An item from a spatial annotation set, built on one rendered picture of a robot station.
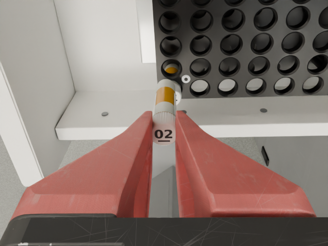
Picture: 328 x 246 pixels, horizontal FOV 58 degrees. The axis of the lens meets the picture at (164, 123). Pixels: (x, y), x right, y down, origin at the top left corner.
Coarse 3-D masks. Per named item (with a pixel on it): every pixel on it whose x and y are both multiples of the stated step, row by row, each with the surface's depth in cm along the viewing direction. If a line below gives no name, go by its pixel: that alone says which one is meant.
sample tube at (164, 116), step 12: (168, 84) 16; (156, 96) 15; (168, 96) 15; (156, 108) 14; (168, 108) 14; (156, 120) 13; (168, 120) 13; (156, 132) 13; (168, 132) 13; (168, 144) 13
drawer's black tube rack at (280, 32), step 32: (192, 0) 16; (224, 0) 16; (256, 0) 16; (288, 0) 16; (320, 0) 16; (192, 32) 17; (224, 32) 17; (256, 32) 17; (288, 32) 17; (320, 32) 17; (192, 64) 22; (224, 64) 22; (256, 64) 21; (288, 64) 21; (320, 64) 19; (192, 96) 20; (224, 96) 20; (256, 96) 19
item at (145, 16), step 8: (136, 0) 21; (144, 0) 21; (136, 8) 22; (144, 8) 22; (152, 8) 22; (144, 16) 22; (152, 16) 22; (144, 24) 22; (152, 24) 22; (144, 32) 23; (152, 32) 23; (144, 40) 23; (152, 40) 23; (144, 48) 23; (152, 48) 23; (144, 56) 24; (152, 56) 24
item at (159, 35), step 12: (156, 0) 16; (180, 0) 16; (156, 12) 17; (180, 12) 17; (156, 24) 17; (180, 24) 17; (156, 36) 17; (168, 36) 17; (180, 36) 17; (156, 48) 18; (180, 48) 18; (156, 60) 18; (180, 60) 18; (180, 72) 19; (180, 84) 19
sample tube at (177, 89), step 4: (168, 64) 22; (172, 64) 21; (176, 64) 22; (168, 68) 21; (172, 68) 21; (176, 68) 21; (168, 72) 20; (172, 72) 20; (176, 84) 19; (176, 88) 18; (180, 88) 19; (176, 92) 18; (180, 92) 18; (176, 96) 18; (180, 96) 18; (176, 100) 18; (180, 100) 18; (176, 104) 19
